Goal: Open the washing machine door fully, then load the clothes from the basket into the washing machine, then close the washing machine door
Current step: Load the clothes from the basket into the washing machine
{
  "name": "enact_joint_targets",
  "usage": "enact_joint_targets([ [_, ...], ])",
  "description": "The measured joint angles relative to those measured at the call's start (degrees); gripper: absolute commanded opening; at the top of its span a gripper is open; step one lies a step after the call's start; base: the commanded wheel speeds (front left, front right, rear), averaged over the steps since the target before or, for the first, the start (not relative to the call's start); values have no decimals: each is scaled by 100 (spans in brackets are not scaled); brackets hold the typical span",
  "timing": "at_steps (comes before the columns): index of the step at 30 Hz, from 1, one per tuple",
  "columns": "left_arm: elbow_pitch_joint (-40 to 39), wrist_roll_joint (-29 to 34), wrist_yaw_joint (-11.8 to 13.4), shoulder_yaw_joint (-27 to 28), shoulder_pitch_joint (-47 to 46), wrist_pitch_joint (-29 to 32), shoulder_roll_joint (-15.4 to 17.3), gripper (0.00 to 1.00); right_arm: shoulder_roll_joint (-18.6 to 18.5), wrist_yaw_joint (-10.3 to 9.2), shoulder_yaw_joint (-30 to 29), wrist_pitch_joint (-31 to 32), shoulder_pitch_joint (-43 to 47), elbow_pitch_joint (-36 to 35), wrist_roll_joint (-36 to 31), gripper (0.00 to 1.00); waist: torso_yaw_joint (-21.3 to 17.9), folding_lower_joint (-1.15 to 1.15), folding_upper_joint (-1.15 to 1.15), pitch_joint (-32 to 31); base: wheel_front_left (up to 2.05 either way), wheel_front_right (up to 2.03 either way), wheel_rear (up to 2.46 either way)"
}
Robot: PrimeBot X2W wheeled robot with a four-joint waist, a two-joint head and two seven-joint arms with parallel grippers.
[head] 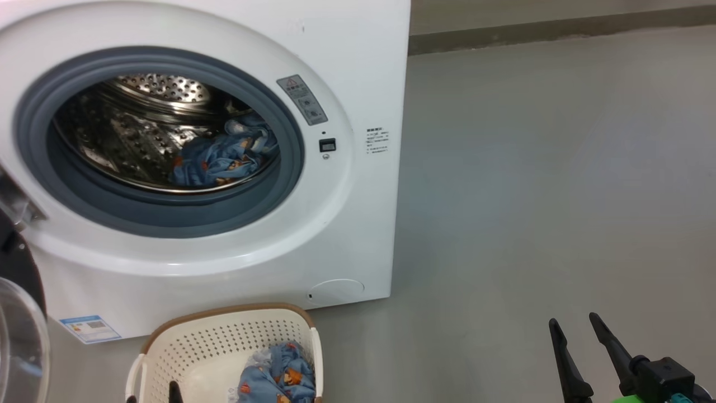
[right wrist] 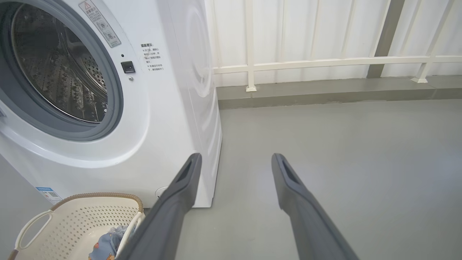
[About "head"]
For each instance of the white perforated laundry basket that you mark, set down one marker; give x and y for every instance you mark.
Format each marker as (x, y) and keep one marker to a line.
(212, 347)

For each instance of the steel washer drum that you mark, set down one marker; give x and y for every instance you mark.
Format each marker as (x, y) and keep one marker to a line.
(140, 129)

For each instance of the blue energy label sticker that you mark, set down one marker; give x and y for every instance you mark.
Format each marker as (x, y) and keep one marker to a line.
(89, 329)

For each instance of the black text sticker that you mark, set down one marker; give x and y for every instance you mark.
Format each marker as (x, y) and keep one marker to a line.
(377, 141)

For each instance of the grey warning sticker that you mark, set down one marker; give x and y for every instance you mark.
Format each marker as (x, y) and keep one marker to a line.
(302, 99)

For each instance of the round black glass washer door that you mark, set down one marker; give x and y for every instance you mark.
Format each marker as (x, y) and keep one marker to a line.
(25, 268)

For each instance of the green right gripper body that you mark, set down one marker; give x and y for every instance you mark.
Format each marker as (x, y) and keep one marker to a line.
(665, 380)

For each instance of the round white filter cover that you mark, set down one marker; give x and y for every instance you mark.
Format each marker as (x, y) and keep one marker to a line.
(335, 292)

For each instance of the black door lock slot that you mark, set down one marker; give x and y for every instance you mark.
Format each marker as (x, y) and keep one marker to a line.
(327, 145)

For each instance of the blue cartoon-print garment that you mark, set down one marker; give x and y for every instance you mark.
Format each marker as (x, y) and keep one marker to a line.
(279, 375)
(218, 159)

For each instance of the white front-load washing machine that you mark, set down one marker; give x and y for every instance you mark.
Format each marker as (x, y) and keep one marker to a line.
(347, 224)

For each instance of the metal door hinge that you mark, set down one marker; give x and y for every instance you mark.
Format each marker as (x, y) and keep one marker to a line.
(22, 207)

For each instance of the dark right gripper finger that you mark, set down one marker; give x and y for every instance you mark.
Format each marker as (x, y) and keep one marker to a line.
(615, 352)
(570, 375)

